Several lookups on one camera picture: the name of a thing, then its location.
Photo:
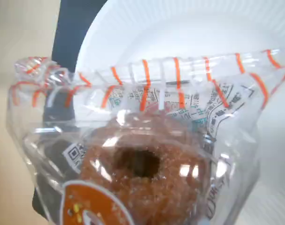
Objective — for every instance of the white round paper dish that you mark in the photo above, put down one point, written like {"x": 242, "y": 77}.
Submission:
{"x": 156, "y": 30}

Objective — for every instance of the dark grey table mat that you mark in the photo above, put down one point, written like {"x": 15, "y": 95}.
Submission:
{"x": 62, "y": 35}

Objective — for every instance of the donuts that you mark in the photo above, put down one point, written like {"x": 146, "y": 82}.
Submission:
{"x": 144, "y": 178}

